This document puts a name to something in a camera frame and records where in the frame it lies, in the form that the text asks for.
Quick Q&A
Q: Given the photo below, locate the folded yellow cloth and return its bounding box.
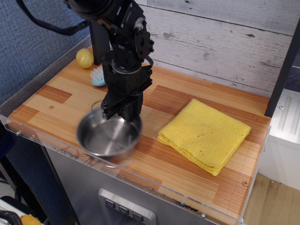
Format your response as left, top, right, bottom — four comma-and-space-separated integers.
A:
157, 99, 251, 176

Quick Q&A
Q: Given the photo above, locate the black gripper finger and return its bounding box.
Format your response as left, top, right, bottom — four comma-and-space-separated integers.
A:
102, 106, 120, 120
121, 92, 143, 122

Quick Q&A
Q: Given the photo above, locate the yellow potato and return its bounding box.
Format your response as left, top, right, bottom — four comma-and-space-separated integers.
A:
75, 48, 94, 68

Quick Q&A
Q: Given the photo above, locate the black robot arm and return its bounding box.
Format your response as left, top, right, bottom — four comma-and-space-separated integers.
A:
67, 0, 154, 122

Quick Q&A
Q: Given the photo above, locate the black right vertical post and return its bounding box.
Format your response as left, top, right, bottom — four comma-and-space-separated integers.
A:
264, 20, 300, 118

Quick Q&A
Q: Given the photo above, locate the stainless steel pot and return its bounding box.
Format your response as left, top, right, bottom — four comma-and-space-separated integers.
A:
76, 100, 143, 168

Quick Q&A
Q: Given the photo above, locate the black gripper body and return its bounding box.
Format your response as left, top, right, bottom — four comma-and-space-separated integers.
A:
101, 56, 153, 115

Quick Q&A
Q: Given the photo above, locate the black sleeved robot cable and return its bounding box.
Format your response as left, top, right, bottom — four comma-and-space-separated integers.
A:
15, 0, 90, 36

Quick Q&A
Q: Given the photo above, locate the stainless steel cabinet front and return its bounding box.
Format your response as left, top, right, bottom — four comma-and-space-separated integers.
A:
46, 149, 211, 225

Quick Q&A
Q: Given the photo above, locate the black vertical post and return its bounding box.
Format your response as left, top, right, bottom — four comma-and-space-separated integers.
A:
89, 21, 110, 65
264, 20, 300, 118

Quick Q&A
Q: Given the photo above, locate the black left vertical post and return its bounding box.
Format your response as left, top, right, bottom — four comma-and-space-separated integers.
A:
89, 21, 110, 65

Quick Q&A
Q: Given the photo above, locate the silver button control panel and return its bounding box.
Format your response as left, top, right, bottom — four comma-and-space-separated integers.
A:
98, 188, 157, 225

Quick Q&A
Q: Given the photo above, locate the clear acrylic edge guard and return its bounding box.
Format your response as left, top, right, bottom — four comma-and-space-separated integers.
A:
0, 116, 244, 225

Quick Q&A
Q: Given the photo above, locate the light blue scrub brush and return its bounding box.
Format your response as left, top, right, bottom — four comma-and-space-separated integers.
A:
90, 66, 105, 87

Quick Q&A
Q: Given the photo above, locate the white appliance at right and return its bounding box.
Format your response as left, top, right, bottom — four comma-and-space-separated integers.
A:
258, 89, 300, 190

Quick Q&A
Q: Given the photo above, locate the yellow object bottom left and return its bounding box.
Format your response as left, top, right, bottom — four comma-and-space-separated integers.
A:
20, 214, 42, 225

